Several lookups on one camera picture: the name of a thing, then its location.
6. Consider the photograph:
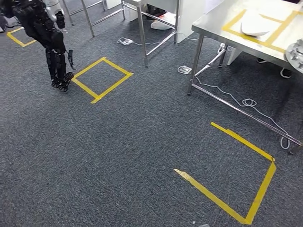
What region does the black humanoid robot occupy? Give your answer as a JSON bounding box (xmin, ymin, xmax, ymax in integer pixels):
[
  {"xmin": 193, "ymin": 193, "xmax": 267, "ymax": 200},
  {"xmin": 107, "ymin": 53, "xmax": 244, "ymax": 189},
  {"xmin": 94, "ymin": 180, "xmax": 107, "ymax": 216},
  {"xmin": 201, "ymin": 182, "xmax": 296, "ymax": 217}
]
[{"xmin": 0, "ymin": 0, "xmax": 75, "ymax": 93}]

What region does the white floor cable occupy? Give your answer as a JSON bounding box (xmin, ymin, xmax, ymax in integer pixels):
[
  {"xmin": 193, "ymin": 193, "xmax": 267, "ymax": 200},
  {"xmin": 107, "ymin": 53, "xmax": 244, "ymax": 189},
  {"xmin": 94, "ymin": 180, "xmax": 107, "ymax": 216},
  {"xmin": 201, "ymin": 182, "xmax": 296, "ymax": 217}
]
[{"xmin": 195, "ymin": 77, "xmax": 290, "ymax": 150}]

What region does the stainless steel workbench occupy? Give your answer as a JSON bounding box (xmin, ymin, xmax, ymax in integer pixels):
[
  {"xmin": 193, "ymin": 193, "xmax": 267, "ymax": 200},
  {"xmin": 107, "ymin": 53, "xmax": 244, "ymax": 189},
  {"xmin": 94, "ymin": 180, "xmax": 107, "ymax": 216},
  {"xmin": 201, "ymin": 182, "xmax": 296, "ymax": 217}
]
[{"xmin": 187, "ymin": 0, "xmax": 303, "ymax": 156}]

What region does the white table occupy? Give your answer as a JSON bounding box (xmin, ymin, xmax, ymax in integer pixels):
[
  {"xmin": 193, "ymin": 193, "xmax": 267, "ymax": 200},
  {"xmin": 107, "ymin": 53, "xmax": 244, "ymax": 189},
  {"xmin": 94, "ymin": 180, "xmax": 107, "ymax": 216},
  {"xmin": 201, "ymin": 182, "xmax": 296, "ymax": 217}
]
[{"xmin": 176, "ymin": 0, "xmax": 225, "ymax": 44}]

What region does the white curved shell part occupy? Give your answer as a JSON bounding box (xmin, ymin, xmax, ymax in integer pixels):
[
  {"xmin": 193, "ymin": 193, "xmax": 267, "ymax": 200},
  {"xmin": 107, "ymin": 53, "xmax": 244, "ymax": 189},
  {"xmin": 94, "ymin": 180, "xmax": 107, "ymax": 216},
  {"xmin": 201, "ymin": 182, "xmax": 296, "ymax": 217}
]
[{"xmin": 241, "ymin": 9, "xmax": 271, "ymax": 36}]

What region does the pale grey wheel hubcap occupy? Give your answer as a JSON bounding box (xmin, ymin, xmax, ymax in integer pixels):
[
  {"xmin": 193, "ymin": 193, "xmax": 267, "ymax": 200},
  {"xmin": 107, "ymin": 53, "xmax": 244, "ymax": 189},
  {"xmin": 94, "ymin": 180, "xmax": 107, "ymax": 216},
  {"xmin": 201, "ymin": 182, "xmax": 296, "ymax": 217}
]
[{"xmin": 285, "ymin": 38, "xmax": 303, "ymax": 74}]

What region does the person's foot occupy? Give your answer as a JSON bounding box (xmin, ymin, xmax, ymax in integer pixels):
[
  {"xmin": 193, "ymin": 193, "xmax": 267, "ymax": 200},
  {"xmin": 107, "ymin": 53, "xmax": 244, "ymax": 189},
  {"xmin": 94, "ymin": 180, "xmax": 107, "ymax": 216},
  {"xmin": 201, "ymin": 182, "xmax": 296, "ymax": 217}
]
[{"xmin": 150, "ymin": 12, "xmax": 177, "ymax": 31}]

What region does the stainless steel table frame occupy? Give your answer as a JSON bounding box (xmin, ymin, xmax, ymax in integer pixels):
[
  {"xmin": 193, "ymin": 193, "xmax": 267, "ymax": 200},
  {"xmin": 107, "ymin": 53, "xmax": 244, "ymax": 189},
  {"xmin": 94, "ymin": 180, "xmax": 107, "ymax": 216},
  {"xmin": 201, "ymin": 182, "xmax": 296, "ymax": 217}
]
[{"xmin": 62, "ymin": 0, "xmax": 125, "ymax": 38}]

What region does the white power strip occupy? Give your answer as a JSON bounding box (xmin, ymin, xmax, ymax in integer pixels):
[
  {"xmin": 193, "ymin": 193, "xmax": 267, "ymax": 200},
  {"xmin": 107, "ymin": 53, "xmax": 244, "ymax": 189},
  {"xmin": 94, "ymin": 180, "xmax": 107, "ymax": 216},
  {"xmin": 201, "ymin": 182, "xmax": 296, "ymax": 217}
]
[
  {"xmin": 117, "ymin": 37, "xmax": 134, "ymax": 46},
  {"xmin": 178, "ymin": 65, "xmax": 193, "ymax": 75}
]

